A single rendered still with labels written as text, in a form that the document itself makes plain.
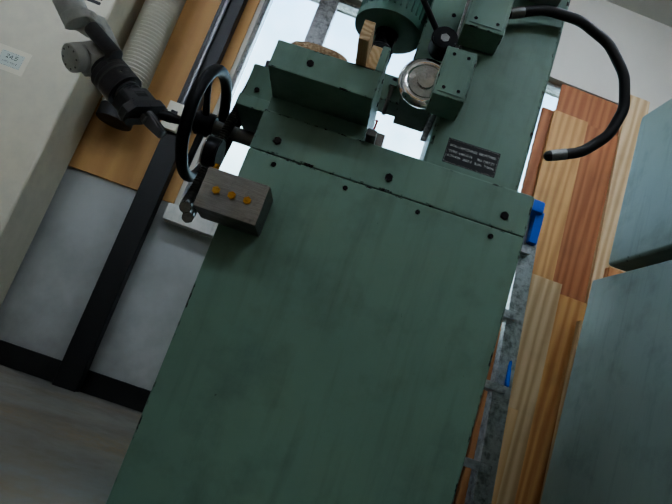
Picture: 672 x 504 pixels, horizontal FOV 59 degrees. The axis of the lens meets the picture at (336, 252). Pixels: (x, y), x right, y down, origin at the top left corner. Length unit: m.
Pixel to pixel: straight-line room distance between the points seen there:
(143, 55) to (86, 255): 0.88
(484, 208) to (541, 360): 1.40
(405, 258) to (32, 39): 1.99
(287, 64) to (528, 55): 0.61
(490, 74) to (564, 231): 1.54
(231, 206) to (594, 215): 2.18
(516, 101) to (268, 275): 0.70
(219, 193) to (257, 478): 0.51
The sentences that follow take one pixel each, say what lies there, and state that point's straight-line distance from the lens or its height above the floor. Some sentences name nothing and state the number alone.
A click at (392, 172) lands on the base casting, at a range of 1.19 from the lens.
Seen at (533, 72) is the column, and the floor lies 1.14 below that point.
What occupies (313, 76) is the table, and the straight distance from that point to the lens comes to 1.16.
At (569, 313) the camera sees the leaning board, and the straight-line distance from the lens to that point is 2.65.
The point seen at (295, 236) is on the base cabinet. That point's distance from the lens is 1.14.
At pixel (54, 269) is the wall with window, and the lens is 2.73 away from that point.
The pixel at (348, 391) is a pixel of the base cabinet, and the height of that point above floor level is 0.32.
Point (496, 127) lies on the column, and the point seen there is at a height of 0.98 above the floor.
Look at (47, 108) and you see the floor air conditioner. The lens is 2.61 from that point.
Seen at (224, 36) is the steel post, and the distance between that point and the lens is 2.91.
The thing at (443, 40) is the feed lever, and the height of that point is 1.11.
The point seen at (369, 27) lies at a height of 0.93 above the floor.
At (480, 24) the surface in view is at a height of 1.16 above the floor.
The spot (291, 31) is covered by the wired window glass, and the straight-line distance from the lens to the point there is 3.11.
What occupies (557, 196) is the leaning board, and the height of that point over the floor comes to 1.48.
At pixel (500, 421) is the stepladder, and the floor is 0.40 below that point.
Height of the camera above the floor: 0.30
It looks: 13 degrees up
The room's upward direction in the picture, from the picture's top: 19 degrees clockwise
